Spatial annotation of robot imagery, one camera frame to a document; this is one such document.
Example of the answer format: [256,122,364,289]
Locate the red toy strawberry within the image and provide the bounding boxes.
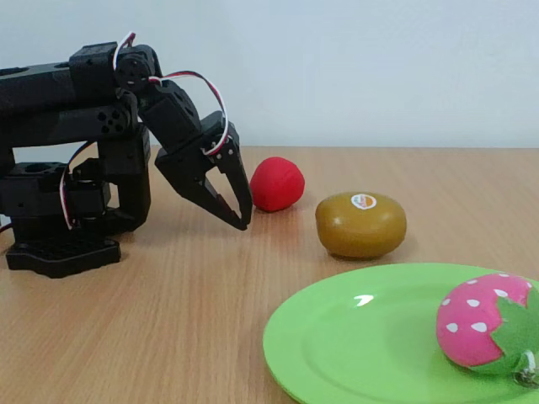
[249,156,306,213]

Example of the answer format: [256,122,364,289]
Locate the green plastic plate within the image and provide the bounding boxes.
[262,263,539,404]

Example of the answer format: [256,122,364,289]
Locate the pink plush strawberry white dots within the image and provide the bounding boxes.
[435,272,539,388]

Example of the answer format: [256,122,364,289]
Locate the brown toy kiwi with sticker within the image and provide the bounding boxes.
[315,191,408,259]

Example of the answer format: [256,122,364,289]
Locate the white red gripper servo cable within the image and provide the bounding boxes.
[147,70,232,157]

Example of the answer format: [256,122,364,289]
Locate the white red elbow servo cable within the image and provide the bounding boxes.
[112,31,138,68]

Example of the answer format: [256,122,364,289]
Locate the white red base servo cable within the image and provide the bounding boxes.
[58,140,99,231]

